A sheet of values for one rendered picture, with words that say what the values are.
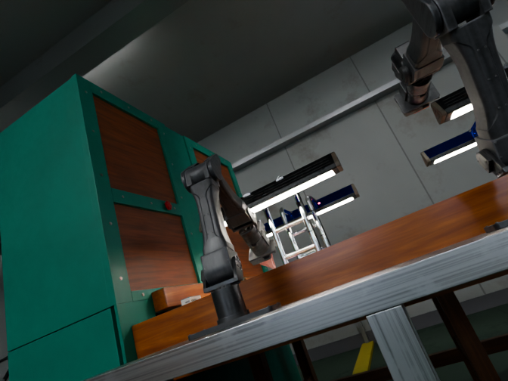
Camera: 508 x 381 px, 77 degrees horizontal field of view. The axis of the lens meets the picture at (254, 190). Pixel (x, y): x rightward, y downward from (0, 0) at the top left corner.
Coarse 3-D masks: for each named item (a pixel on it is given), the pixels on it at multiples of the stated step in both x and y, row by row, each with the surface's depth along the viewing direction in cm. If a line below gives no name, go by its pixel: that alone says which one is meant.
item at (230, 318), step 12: (228, 288) 66; (216, 300) 66; (228, 300) 65; (240, 300) 67; (216, 312) 67; (228, 312) 64; (240, 312) 65; (252, 312) 62; (264, 312) 61; (228, 324) 63; (192, 336) 66
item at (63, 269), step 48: (48, 96) 137; (96, 96) 139; (0, 144) 145; (48, 144) 130; (96, 144) 124; (144, 144) 157; (192, 144) 203; (0, 192) 138; (48, 192) 124; (96, 192) 113; (144, 192) 140; (240, 192) 243; (48, 240) 119; (96, 240) 109; (144, 240) 126; (192, 240) 154; (240, 240) 207; (48, 288) 114; (96, 288) 105; (144, 288) 115
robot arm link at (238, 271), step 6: (234, 258) 71; (234, 264) 70; (240, 264) 73; (234, 270) 68; (240, 270) 71; (204, 276) 71; (234, 276) 67; (240, 276) 69; (204, 282) 70; (222, 282) 68; (228, 282) 67; (234, 282) 69; (204, 288) 69; (210, 288) 68; (216, 288) 68
